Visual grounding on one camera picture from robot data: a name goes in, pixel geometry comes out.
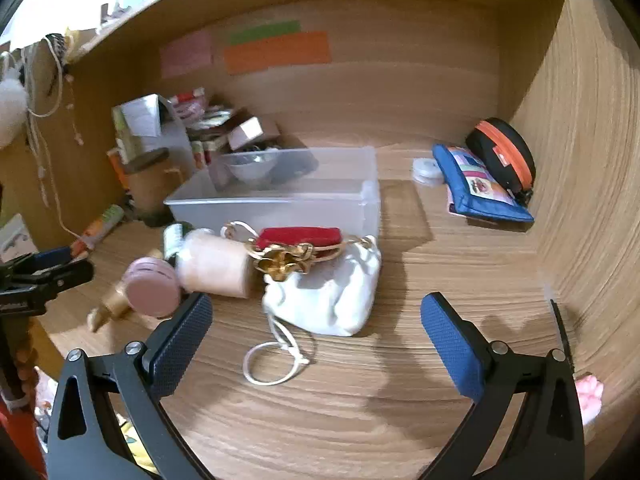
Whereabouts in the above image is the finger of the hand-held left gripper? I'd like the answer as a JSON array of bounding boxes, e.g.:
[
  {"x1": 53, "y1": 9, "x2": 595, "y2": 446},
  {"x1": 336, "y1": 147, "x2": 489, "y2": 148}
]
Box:
[
  {"x1": 31, "y1": 246, "x2": 72, "y2": 272},
  {"x1": 30, "y1": 259, "x2": 95, "y2": 292}
]

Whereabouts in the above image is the yellow object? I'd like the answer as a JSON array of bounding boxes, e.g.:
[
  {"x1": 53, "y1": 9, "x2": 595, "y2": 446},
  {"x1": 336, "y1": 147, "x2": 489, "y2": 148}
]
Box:
[{"x1": 118, "y1": 412, "x2": 158, "y2": 475}]

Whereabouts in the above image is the thin black stick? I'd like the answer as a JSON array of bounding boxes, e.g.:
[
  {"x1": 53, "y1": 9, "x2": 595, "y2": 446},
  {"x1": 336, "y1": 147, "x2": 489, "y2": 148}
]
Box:
[{"x1": 549, "y1": 299, "x2": 576, "y2": 365}]

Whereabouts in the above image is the blue zip pouch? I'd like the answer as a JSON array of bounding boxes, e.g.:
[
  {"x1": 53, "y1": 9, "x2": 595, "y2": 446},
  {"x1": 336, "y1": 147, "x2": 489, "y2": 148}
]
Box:
[{"x1": 432, "y1": 144, "x2": 536, "y2": 224}]

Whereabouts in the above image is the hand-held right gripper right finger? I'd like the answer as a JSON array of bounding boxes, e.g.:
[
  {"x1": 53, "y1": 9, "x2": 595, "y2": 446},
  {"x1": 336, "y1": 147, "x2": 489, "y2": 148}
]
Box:
[{"x1": 420, "y1": 292, "x2": 585, "y2": 480}]

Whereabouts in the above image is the white drawstring pouch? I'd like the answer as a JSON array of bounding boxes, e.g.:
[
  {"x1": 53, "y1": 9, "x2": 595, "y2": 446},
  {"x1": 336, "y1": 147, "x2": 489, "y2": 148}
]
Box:
[{"x1": 243, "y1": 234, "x2": 384, "y2": 387}]

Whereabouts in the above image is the fluffy white ball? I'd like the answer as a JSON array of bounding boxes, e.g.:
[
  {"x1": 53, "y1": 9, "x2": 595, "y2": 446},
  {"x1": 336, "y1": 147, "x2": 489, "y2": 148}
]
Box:
[{"x1": 0, "y1": 76, "x2": 27, "y2": 150}]

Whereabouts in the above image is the orange sticky note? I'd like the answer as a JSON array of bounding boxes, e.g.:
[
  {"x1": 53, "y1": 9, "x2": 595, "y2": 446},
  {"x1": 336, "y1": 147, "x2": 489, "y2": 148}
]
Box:
[{"x1": 223, "y1": 31, "x2": 333, "y2": 76}]

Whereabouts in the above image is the clear glass bowl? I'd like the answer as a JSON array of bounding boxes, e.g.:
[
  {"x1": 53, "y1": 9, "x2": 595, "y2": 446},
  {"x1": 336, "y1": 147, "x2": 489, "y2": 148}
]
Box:
[{"x1": 226, "y1": 151, "x2": 275, "y2": 185}]

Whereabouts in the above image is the pink sticky note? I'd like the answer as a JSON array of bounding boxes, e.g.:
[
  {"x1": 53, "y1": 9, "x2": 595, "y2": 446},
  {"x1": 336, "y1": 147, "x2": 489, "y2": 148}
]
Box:
[{"x1": 160, "y1": 30, "x2": 214, "y2": 80}]

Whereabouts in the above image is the green glass bottle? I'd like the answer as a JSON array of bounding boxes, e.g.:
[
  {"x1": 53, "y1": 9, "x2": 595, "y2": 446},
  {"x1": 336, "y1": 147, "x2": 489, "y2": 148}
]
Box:
[{"x1": 162, "y1": 221, "x2": 195, "y2": 267}]

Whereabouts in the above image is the black orange round case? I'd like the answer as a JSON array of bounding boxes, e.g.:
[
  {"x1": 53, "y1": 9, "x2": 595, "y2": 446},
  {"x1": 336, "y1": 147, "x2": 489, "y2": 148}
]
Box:
[{"x1": 465, "y1": 117, "x2": 537, "y2": 207}]

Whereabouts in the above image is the green sticky note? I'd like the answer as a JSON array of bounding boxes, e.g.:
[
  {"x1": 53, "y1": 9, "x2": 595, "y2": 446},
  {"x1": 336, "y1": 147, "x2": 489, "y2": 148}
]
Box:
[{"x1": 228, "y1": 20, "x2": 302, "y2": 46}]

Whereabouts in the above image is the cream cylindrical jar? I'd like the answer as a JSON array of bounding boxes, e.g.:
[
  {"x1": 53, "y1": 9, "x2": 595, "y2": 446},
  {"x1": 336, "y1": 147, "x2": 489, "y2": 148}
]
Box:
[{"x1": 176, "y1": 229, "x2": 257, "y2": 301}]

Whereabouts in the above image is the pink round compact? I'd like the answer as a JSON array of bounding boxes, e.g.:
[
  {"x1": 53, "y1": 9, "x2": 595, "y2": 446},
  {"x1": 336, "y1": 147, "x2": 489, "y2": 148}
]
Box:
[{"x1": 122, "y1": 257, "x2": 182, "y2": 319}]

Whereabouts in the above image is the person's left forearm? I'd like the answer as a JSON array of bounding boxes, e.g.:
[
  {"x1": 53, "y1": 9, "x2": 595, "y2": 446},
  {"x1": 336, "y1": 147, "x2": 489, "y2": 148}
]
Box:
[{"x1": 0, "y1": 400, "x2": 47, "y2": 480}]

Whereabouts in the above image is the orange green tube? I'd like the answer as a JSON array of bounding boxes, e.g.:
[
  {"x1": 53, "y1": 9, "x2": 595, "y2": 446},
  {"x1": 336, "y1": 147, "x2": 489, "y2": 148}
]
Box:
[{"x1": 71, "y1": 204, "x2": 126, "y2": 257}]

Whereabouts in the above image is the small gold bottle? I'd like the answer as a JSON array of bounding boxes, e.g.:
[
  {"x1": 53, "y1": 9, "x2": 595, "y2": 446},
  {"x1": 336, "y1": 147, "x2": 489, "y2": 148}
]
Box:
[{"x1": 87, "y1": 284, "x2": 132, "y2": 334}]

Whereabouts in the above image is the pink soft object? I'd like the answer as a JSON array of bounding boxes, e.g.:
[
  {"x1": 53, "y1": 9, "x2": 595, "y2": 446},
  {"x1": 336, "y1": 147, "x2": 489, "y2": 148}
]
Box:
[{"x1": 574, "y1": 373, "x2": 603, "y2": 428}]

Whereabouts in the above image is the white paper box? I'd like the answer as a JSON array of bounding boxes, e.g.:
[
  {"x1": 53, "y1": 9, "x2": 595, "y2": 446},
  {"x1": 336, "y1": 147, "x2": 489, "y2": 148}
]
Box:
[{"x1": 111, "y1": 94, "x2": 173, "y2": 162}]

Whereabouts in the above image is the white hanging cord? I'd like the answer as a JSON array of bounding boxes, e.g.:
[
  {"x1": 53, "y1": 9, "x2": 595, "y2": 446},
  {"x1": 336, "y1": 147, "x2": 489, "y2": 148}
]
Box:
[{"x1": 24, "y1": 34, "x2": 83, "y2": 241}]

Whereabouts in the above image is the clear plastic container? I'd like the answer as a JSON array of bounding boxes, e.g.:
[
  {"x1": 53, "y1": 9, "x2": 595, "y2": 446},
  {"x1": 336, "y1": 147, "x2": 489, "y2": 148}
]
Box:
[{"x1": 164, "y1": 146, "x2": 382, "y2": 242}]

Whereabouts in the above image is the person's left hand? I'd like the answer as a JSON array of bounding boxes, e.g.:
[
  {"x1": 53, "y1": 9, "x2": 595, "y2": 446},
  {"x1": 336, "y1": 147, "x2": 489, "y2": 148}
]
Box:
[{"x1": 14, "y1": 317, "x2": 35, "y2": 400}]

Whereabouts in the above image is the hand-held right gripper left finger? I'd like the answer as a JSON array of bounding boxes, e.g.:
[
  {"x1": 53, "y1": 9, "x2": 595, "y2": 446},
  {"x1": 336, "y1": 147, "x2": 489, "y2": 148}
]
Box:
[{"x1": 46, "y1": 292, "x2": 214, "y2": 480}]

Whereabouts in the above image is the red velvet pouch gold bow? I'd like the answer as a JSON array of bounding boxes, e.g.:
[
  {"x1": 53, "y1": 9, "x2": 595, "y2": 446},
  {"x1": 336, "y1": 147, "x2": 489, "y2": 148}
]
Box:
[{"x1": 222, "y1": 220, "x2": 375, "y2": 283}]

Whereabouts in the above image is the brown cardboard cylinder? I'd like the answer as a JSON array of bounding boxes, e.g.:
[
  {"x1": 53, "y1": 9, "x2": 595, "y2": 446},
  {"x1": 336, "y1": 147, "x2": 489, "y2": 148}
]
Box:
[{"x1": 124, "y1": 148, "x2": 173, "y2": 223}]

